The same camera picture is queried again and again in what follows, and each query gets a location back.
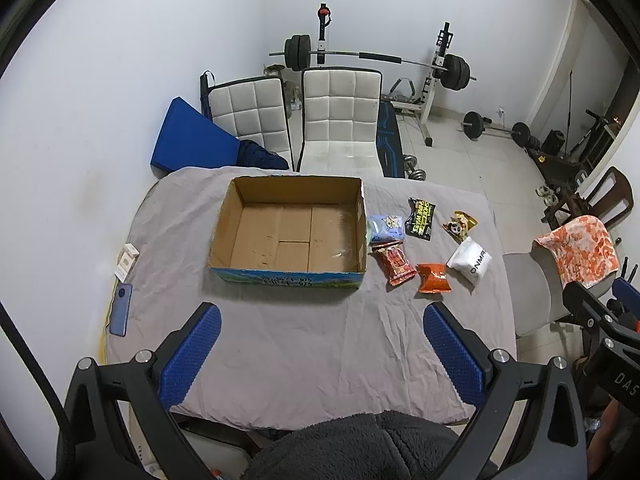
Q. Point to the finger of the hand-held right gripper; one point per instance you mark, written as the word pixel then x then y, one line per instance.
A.
pixel 590 310
pixel 627 292

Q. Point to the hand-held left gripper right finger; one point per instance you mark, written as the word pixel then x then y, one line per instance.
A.
pixel 455 355

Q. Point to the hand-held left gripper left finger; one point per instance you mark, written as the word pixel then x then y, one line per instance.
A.
pixel 192 355

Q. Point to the orange snack packet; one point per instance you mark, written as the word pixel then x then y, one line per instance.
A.
pixel 434 278

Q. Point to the white soft packet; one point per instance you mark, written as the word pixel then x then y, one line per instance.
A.
pixel 470 260

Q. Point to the red snack packet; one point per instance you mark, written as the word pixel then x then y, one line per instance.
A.
pixel 395 265

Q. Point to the gold panda snack packet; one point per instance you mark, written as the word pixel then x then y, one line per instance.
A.
pixel 460 225

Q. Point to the black yellow snack packet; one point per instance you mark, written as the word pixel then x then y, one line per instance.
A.
pixel 419 217

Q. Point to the light blue tissue packet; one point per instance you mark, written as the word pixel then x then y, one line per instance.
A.
pixel 385 230

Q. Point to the cardboard box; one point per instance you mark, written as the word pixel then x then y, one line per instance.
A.
pixel 280 240

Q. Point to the person's right forearm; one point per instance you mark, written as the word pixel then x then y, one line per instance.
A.
pixel 612 420

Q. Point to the grey chair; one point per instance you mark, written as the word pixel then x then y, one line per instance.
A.
pixel 535 290

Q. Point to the blue smartphone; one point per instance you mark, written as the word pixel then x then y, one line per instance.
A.
pixel 121 310

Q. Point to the brown wooden chair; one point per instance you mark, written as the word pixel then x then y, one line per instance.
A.
pixel 617 195

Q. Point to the small white box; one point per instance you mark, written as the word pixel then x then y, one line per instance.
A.
pixel 126 262

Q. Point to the white shoes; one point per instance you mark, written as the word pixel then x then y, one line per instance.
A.
pixel 546 195

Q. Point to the black speaker box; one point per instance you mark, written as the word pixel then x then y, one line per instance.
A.
pixel 552 142

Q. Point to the metal dumbbell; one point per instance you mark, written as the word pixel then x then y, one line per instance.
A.
pixel 411 161
pixel 417 174

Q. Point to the short barbell with black plates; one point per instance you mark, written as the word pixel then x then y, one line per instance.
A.
pixel 520 133

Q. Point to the dark blue jacket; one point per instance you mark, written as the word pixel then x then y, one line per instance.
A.
pixel 260 156

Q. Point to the blue folded mat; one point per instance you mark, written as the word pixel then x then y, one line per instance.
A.
pixel 192 140

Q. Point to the black blue bench pad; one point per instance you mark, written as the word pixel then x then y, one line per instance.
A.
pixel 390 140

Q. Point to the white padded chair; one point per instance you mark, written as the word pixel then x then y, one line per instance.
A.
pixel 250 110
pixel 340 120

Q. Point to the white weight bench rack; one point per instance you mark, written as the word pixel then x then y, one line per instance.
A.
pixel 430 95

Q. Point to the black blue tube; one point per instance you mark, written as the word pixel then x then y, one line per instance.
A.
pixel 205 90

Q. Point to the long barbell with black plates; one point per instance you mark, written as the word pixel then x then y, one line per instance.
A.
pixel 297 52

